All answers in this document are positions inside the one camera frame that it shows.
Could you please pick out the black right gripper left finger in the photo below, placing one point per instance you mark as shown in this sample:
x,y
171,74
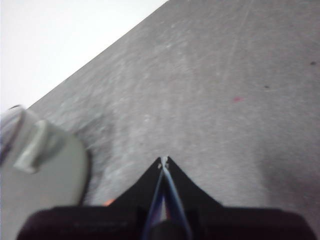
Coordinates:
x,y
140,195

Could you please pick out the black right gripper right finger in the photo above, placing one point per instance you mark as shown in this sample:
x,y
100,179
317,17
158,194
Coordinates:
x,y
190,195

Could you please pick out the pale green electric cooking pot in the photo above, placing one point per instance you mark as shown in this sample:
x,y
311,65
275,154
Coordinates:
x,y
57,160

